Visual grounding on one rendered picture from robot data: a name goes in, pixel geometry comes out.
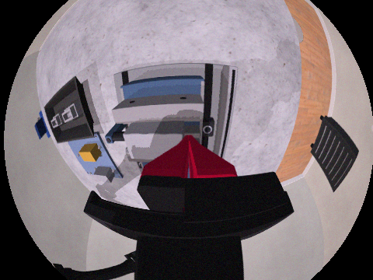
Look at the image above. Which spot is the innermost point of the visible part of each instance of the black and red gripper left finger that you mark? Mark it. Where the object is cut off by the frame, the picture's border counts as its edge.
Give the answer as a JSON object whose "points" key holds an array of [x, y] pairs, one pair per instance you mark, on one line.
{"points": [[173, 163]]}

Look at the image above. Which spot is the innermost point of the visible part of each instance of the yellow rectangular block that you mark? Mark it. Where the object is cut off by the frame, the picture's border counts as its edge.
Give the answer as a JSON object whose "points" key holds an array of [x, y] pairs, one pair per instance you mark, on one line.
{"points": [[90, 152]]}

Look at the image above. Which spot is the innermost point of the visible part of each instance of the grey flat bar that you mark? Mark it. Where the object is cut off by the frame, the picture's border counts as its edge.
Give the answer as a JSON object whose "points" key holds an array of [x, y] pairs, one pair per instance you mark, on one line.
{"points": [[193, 130]]}

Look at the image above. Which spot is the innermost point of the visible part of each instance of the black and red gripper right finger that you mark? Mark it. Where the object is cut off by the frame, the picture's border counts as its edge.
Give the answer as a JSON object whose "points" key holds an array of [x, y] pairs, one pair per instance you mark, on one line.
{"points": [[207, 164]]}

